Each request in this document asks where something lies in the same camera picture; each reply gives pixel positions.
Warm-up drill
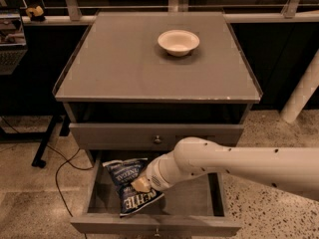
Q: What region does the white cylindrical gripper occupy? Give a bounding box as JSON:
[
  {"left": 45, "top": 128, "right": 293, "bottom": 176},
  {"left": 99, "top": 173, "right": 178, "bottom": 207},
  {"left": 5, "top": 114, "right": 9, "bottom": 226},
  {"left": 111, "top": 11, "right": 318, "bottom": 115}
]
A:
[{"left": 132, "top": 152, "right": 182, "bottom": 193}]

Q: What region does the blue chip bag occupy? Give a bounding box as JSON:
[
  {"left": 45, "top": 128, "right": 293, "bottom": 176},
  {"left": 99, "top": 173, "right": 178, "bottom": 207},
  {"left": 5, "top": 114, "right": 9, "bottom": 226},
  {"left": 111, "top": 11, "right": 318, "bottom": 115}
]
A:
[{"left": 103, "top": 158, "right": 164, "bottom": 218}]

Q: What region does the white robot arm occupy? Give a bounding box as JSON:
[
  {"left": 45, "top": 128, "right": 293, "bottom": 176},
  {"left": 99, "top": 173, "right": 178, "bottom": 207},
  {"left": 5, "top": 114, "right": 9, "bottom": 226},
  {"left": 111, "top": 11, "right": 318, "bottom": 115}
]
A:
[{"left": 132, "top": 137, "right": 319, "bottom": 200}]

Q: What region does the round metal top drawer knob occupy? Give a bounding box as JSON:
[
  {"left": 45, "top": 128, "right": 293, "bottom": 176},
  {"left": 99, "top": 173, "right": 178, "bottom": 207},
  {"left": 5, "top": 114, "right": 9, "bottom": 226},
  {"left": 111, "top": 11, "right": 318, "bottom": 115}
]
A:
[{"left": 154, "top": 135, "right": 162, "bottom": 144}]

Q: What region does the round metal drawer knob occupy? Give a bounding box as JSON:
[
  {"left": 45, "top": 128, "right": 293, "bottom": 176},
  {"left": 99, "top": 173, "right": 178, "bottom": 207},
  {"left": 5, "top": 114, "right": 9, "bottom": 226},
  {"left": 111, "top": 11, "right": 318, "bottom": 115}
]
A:
[
  {"left": 154, "top": 135, "right": 162, "bottom": 144},
  {"left": 154, "top": 229, "right": 160, "bottom": 238}
]

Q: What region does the round metal middle drawer knob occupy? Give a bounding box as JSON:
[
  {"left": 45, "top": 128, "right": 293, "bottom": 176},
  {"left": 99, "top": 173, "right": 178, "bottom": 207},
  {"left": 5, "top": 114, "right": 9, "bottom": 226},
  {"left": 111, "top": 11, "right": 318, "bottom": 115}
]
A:
[{"left": 154, "top": 229, "right": 160, "bottom": 238}]

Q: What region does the grey open middle drawer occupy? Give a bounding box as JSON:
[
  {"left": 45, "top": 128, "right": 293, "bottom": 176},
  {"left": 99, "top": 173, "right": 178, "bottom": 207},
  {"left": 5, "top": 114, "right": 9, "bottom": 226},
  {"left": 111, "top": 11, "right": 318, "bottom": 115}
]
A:
[{"left": 71, "top": 150, "right": 241, "bottom": 239}]

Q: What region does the grey top drawer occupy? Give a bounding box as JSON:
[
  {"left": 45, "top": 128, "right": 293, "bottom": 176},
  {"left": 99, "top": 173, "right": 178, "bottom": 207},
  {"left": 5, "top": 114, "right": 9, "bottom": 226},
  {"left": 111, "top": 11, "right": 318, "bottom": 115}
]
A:
[{"left": 70, "top": 122, "right": 243, "bottom": 151}]

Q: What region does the grey wooden drawer cabinet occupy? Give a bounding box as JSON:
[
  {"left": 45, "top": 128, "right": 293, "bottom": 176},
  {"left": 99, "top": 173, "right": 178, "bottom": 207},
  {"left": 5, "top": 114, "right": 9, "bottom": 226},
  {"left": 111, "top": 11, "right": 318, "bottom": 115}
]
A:
[{"left": 52, "top": 11, "right": 264, "bottom": 171}]

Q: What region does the white paper bowl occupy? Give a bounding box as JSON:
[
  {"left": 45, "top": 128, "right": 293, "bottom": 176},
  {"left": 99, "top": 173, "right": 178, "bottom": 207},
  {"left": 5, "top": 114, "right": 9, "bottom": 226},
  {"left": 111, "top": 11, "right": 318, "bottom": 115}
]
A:
[{"left": 158, "top": 30, "right": 200, "bottom": 57}]

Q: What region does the white metal railing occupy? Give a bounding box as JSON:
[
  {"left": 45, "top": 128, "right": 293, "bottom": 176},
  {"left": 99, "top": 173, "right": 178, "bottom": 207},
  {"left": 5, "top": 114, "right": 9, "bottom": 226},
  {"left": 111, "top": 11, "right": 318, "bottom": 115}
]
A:
[{"left": 13, "top": 0, "right": 319, "bottom": 26}]

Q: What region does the open laptop computer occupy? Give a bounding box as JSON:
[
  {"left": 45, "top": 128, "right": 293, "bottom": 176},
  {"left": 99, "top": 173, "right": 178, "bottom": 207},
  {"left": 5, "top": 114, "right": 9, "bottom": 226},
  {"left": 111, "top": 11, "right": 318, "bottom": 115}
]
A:
[{"left": 0, "top": 9, "right": 28, "bottom": 75}]

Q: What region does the yellow black small object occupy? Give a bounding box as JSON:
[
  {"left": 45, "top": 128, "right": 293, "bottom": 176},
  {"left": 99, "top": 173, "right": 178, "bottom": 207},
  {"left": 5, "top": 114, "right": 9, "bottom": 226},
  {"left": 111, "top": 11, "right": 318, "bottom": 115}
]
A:
[{"left": 26, "top": 5, "right": 45, "bottom": 22}]

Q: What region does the black floor cable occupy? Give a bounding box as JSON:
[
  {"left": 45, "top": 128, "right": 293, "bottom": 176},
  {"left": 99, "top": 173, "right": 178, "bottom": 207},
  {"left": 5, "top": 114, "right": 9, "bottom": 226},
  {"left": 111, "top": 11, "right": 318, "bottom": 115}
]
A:
[{"left": 0, "top": 116, "right": 95, "bottom": 239}]

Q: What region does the black desk leg frame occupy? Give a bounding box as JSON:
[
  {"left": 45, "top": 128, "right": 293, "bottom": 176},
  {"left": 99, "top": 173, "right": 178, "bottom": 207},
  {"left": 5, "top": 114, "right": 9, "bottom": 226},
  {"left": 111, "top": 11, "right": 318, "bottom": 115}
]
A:
[{"left": 0, "top": 116, "right": 71, "bottom": 168}]

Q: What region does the white diagonal post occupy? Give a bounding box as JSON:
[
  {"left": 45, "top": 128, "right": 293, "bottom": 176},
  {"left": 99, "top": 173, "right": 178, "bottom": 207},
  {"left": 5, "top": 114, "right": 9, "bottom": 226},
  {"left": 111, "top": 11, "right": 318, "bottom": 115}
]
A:
[{"left": 280, "top": 50, "right": 319, "bottom": 123}]

